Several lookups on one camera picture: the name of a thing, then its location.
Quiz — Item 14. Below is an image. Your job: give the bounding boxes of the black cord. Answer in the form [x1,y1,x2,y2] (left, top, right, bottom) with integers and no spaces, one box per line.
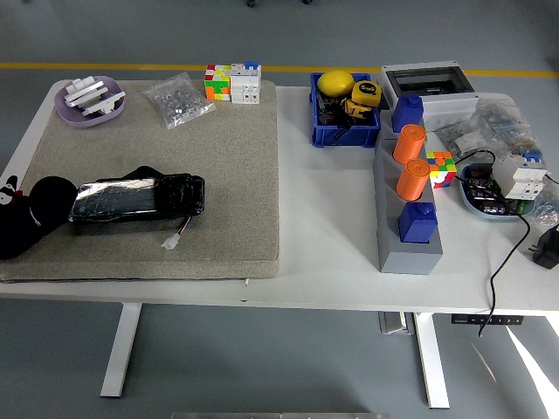
[452,148,532,339]

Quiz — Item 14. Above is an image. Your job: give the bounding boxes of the grey-brown felt mat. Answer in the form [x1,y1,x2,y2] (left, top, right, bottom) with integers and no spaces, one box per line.
[0,79,280,284]

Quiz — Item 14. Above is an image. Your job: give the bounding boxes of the purple oval tray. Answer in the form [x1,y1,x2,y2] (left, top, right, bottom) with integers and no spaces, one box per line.
[53,75,128,129]

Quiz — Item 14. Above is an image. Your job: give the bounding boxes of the clear bag with white part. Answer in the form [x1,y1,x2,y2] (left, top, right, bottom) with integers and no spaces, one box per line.
[433,123,482,161]

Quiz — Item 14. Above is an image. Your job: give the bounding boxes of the white table leg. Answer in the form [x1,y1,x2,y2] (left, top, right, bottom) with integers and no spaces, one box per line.
[100,302,143,399]
[411,311,452,410]

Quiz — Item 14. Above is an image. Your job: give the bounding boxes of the round yellow tape measure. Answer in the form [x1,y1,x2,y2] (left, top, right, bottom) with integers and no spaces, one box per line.
[350,79,383,108]

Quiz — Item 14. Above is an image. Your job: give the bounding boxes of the black packets in dish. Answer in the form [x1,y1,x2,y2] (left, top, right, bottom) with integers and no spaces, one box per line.
[464,167,508,216]

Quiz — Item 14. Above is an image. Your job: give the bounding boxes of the panel wire with white plug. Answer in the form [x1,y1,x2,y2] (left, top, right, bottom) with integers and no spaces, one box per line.
[161,215,194,251]

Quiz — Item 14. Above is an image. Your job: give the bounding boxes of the white breaker block blue top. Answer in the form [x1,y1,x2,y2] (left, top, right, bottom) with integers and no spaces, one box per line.
[229,60,263,106]

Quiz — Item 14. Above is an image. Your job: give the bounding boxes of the multicolour twisted puzzle cube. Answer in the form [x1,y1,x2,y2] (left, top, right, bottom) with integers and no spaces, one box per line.
[424,150,459,190]

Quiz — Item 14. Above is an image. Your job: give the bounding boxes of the orange cylinder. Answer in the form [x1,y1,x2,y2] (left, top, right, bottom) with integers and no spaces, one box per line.
[392,123,428,165]
[395,157,431,203]

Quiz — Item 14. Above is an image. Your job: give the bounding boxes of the orange green puzzle cube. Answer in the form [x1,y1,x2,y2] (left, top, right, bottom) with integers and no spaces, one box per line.
[204,64,233,103]

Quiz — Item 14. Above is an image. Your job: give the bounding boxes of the blue plastic bin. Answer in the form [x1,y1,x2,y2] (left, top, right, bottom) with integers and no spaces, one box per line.
[309,72,383,150]

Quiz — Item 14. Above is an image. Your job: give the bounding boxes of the light blue oval dish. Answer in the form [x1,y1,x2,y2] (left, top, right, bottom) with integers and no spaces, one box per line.
[457,161,538,223]

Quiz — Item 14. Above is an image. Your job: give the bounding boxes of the small clear bag metal bits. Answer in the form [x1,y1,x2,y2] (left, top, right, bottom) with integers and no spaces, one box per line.
[534,190,559,227]

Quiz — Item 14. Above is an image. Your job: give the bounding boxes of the white T-shaped bracket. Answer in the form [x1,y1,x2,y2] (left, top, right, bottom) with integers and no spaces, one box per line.
[80,90,128,118]

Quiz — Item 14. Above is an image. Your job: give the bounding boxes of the grey stepped holder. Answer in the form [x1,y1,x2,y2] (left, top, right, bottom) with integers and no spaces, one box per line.
[372,107,445,276]

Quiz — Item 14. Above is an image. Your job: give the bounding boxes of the yellow ball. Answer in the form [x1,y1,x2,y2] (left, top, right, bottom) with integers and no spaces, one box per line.
[316,69,356,99]

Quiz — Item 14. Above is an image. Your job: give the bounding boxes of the black rag with white print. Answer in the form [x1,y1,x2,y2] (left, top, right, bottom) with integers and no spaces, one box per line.
[0,174,80,262]

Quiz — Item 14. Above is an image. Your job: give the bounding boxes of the grey metal box under table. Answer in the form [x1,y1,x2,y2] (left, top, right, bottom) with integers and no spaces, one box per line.
[378,311,417,337]

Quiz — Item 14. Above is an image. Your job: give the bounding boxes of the silver flat bars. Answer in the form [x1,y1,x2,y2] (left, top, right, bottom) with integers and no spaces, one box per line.
[64,82,111,108]

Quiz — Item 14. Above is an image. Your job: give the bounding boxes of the black parts in bin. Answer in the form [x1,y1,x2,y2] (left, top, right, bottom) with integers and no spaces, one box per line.
[317,92,347,128]

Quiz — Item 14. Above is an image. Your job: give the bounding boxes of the yellow black tape measure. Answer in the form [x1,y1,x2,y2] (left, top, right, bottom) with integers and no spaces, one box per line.
[341,99,373,121]

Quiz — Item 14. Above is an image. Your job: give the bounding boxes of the grey white electrical box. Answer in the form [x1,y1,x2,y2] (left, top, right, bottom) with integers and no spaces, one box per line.
[376,60,480,133]

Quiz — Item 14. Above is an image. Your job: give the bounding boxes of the clear bag of screws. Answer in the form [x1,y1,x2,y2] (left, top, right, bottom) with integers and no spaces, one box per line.
[141,72,217,131]

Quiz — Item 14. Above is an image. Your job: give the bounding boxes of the black power adapter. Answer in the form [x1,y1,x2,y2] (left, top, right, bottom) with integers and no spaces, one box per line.
[528,223,559,271]

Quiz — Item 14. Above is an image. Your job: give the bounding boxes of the white circuit breaker blue clip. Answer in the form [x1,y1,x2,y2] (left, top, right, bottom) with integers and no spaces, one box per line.
[492,149,549,203]

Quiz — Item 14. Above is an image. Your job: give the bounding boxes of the blue block with knob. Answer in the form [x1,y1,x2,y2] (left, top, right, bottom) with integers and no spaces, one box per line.
[390,93,425,134]
[397,201,439,244]

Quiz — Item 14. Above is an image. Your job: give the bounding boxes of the large clear bag of parts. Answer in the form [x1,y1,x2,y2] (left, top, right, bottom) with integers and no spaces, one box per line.
[473,96,537,155]

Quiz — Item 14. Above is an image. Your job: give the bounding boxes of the black desk control panel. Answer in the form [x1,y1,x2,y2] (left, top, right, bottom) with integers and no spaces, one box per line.
[450,313,525,326]

